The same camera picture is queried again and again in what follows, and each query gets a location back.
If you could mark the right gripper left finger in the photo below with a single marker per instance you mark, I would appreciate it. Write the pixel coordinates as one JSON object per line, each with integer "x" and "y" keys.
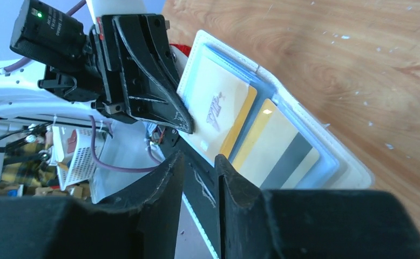
{"x": 139, "y": 221}

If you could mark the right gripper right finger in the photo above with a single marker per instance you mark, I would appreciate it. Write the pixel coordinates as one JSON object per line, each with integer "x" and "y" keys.
{"x": 289, "y": 223}

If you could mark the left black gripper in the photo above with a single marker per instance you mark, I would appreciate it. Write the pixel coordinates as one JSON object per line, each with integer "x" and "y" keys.
{"x": 136, "y": 65}

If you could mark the gold card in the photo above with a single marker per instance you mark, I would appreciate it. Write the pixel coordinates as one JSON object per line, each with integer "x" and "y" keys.
{"x": 274, "y": 154}

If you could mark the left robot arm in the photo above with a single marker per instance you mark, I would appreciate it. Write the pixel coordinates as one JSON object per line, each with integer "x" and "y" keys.
{"x": 57, "y": 73}

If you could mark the red white toy block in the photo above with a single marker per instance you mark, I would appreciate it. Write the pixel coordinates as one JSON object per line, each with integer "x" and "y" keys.
{"x": 185, "y": 49}

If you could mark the white perforated basket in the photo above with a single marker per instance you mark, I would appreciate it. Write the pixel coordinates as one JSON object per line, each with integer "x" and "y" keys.
{"x": 71, "y": 154}

